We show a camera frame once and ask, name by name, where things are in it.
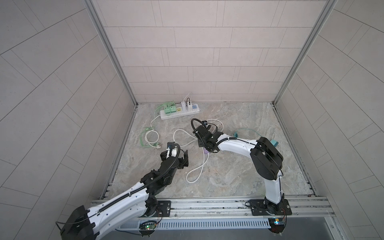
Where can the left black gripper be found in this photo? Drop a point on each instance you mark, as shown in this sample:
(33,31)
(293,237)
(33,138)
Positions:
(180,164)

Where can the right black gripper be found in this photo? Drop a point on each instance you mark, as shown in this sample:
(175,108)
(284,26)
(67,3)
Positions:
(199,142)

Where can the white multicolour power strip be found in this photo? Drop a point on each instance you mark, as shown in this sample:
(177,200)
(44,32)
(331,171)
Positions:
(180,112)

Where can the green charger plug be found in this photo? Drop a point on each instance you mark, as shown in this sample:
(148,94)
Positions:
(167,110)
(173,109)

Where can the teal charger plug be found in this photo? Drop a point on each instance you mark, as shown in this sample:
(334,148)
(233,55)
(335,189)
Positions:
(274,143)

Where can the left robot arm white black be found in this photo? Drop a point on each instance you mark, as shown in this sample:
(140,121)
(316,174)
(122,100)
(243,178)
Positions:
(140,200)

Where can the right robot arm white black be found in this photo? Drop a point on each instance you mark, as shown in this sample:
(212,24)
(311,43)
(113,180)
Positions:
(267,160)

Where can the left circuit board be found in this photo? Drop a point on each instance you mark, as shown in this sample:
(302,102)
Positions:
(148,226)

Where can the circuit board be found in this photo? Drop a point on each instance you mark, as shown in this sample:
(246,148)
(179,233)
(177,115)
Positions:
(277,225)
(148,226)

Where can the right circuit board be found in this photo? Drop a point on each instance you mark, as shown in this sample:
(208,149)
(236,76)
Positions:
(277,225)

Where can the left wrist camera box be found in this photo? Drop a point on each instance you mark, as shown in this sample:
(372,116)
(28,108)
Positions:
(171,150)

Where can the aluminium mounting rail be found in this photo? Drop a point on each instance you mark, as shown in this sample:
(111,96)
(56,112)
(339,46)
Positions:
(226,213)

